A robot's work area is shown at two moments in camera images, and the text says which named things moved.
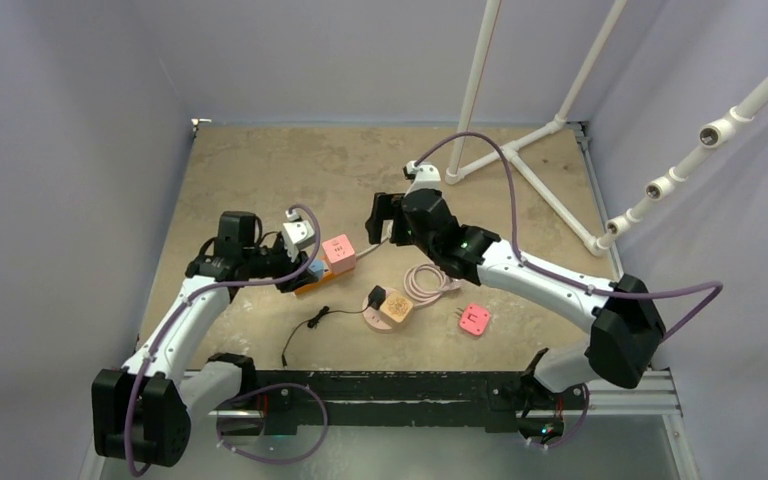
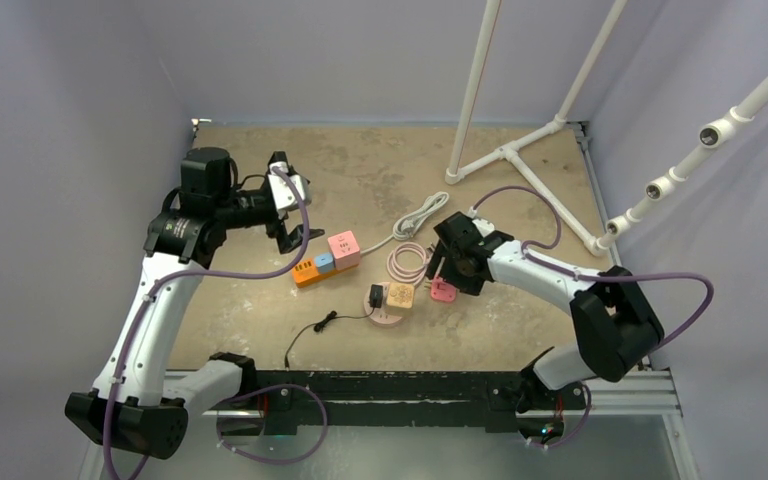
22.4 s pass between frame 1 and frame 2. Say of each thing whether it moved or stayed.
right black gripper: moved
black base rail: stayed
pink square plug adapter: moved
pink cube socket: moved
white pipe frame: stayed
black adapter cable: moved
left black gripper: moved
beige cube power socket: moved
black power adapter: stayed
